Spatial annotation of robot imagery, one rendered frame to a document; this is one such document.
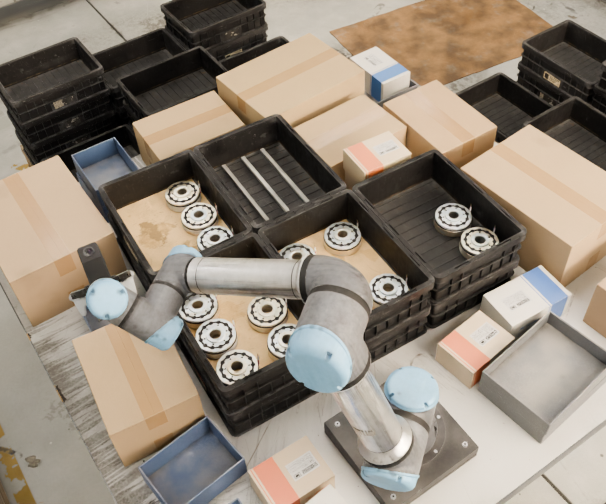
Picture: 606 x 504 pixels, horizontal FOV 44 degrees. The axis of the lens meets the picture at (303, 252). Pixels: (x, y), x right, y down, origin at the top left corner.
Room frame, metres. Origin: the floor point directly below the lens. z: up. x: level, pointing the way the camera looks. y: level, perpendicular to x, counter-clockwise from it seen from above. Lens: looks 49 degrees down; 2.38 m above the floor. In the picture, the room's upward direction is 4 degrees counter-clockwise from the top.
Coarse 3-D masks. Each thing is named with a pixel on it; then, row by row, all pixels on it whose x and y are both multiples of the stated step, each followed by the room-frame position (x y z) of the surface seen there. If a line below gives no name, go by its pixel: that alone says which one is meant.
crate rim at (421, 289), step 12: (348, 192) 1.48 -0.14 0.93; (312, 204) 1.44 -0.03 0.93; (324, 204) 1.44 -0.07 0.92; (360, 204) 1.43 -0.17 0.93; (288, 216) 1.40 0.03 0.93; (372, 216) 1.38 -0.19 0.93; (264, 228) 1.36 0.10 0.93; (384, 228) 1.33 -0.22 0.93; (264, 240) 1.32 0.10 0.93; (396, 240) 1.29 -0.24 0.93; (276, 252) 1.28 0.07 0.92; (408, 252) 1.24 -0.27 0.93; (420, 264) 1.20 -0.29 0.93; (432, 276) 1.16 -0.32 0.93; (420, 288) 1.12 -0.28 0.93; (432, 288) 1.14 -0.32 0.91; (396, 300) 1.09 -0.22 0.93; (408, 300) 1.10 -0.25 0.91; (372, 312) 1.06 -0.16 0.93; (384, 312) 1.07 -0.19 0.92
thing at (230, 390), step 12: (240, 240) 1.32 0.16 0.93; (216, 252) 1.29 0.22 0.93; (264, 252) 1.28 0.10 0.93; (192, 336) 1.03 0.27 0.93; (192, 348) 1.01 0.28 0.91; (204, 360) 0.96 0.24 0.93; (276, 360) 0.94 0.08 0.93; (264, 372) 0.91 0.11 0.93; (216, 384) 0.89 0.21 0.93; (240, 384) 0.89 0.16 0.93; (252, 384) 0.90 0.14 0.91; (228, 396) 0.87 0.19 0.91
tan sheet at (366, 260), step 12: (300, 240) 1.40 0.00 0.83; (312, 240) 1.40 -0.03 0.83; (324, 252) 1.35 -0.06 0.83; (360, 252) 1.34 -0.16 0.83; (372, 252) 1.34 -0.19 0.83; (360, 264) 1.30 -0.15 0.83; (372, 264) 1.29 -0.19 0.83; (384, 264) 1.29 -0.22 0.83; (372, 276) 1.25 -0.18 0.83; (408, 288) 1.20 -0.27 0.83
